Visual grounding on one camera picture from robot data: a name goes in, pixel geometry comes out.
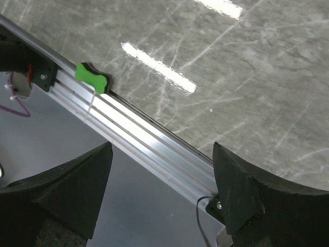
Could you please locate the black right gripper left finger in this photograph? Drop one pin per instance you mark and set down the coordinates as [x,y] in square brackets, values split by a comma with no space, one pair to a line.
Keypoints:
[58,207]

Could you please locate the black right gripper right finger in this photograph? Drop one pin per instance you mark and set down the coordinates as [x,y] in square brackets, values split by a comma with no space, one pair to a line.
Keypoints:
[262,209]

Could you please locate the green bone-shaped eraser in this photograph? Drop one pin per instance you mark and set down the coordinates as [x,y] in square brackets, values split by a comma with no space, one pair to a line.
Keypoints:
[100,81]

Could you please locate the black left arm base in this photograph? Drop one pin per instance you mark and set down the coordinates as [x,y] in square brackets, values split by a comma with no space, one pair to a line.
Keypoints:
[214,208]

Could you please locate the aluminium front rail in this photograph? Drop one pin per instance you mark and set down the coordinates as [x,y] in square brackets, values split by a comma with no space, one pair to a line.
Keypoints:
[165,155]

